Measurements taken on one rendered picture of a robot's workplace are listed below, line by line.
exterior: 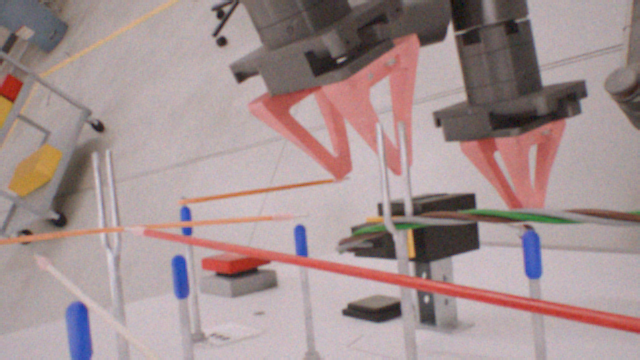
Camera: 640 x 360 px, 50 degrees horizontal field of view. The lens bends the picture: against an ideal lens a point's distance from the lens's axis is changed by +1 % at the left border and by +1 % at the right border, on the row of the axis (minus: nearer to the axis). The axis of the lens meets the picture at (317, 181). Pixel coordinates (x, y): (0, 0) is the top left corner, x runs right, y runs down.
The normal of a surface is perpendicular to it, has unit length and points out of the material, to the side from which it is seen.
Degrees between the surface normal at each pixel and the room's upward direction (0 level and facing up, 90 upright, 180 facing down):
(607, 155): 0
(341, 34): 88
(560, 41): 0
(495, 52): 55
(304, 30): 69
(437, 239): 88
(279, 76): 61
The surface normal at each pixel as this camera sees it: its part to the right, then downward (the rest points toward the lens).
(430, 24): 0.22, 0.54
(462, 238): 0.62, -0.02
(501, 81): -0.29, 0.22
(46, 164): 0.75, -0.35
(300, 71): -0.65, 0.51
